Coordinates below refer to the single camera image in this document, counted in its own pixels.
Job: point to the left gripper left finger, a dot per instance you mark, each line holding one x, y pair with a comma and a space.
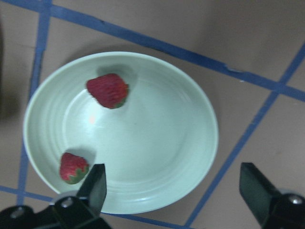
94, 189

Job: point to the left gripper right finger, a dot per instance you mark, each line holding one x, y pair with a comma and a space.
257, 191

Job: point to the red strawberry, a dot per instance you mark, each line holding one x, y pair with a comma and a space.
109, 90
73, 168

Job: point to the light green plate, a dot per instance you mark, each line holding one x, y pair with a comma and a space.
156, 148

